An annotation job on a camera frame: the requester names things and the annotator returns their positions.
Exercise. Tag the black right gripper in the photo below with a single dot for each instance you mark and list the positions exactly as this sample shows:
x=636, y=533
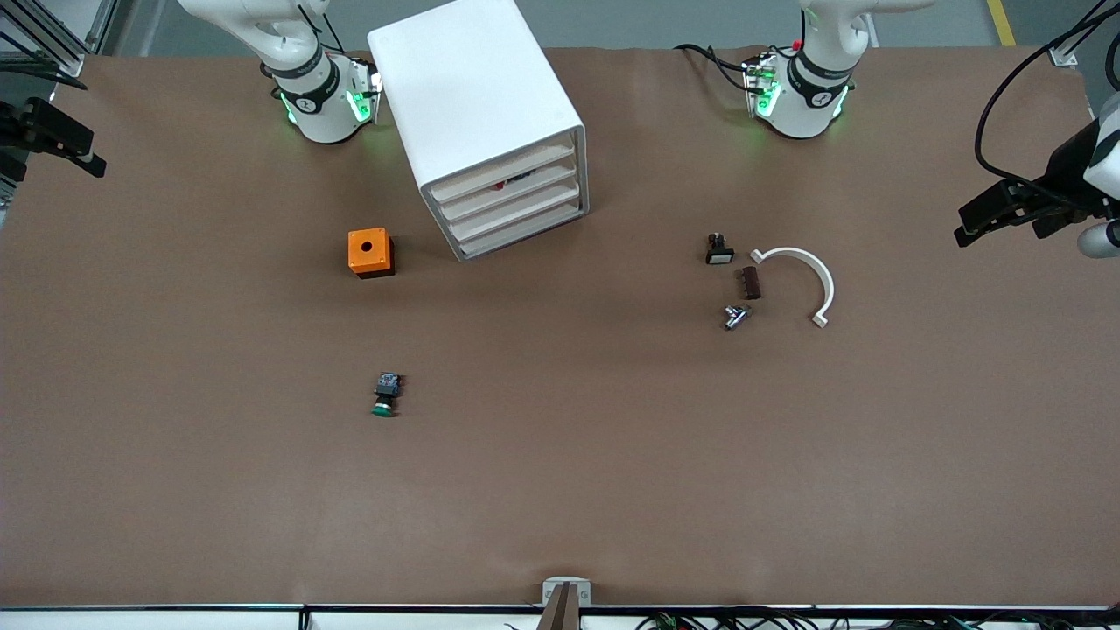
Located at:
x=19, y=122

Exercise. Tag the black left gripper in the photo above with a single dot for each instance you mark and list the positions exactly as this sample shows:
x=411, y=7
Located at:
x=1066, y=168

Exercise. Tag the green push button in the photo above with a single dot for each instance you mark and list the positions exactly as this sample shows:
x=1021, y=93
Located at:
x=386, y=385

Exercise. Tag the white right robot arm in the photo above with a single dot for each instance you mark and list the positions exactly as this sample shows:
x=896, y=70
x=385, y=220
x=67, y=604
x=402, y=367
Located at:
x=319, y=96

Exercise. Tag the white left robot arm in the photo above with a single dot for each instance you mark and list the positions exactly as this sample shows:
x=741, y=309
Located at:
x=801, y=101

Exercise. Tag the brown terminal block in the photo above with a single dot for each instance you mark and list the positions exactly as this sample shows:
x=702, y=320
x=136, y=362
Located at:
x=750, y=283

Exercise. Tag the silver metal fitting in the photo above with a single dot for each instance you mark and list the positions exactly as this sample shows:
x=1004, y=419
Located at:
x=736, y=317

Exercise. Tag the orange box with hole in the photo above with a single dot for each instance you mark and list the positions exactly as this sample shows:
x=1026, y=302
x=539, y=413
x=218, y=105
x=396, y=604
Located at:
x=367, y=249

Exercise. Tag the small black part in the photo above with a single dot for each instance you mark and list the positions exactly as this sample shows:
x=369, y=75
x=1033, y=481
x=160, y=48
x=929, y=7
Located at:
x=521, y=178

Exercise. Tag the aluminium frame profile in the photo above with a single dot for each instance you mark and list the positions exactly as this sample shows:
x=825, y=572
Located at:
x=70, y=63
x=1063, y=55

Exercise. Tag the white curved bracket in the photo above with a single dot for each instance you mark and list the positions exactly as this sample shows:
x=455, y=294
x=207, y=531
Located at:
x=818, y=271

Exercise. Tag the black white push switch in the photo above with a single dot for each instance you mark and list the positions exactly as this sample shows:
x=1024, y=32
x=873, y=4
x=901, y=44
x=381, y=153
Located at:
x=719, y=254

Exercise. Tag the grey metal bracket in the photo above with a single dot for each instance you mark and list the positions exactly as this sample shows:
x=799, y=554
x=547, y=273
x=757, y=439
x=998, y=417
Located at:
x=551, y=584

